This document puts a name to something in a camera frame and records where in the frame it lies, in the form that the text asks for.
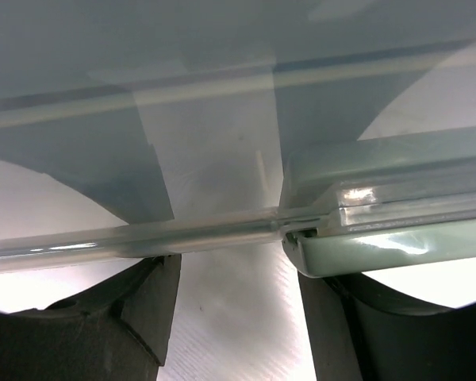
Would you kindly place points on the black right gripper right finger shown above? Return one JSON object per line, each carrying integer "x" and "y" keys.
{"x": 360, "y": 329}

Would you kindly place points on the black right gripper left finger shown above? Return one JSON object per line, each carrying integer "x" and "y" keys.
{"x": 118, "y": 329}

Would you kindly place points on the green toolbox with clear lid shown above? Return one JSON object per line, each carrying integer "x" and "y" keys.
{"x": 122, "y": 101}

